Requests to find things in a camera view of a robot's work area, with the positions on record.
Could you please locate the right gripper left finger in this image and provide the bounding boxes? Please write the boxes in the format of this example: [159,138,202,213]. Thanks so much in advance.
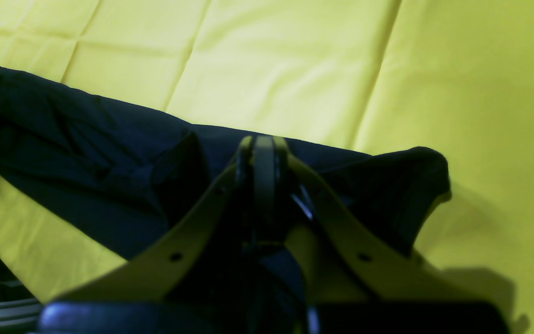
[40,135,267,334]

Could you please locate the dark blue T-shirt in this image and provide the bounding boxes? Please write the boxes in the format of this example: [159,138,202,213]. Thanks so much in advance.
[0,66,451,259]

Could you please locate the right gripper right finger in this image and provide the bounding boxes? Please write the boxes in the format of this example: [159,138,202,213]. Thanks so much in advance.
[265,135,511,334]

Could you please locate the yellow table cloth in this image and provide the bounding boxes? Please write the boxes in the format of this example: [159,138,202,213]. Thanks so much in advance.
[0,0,534,334]

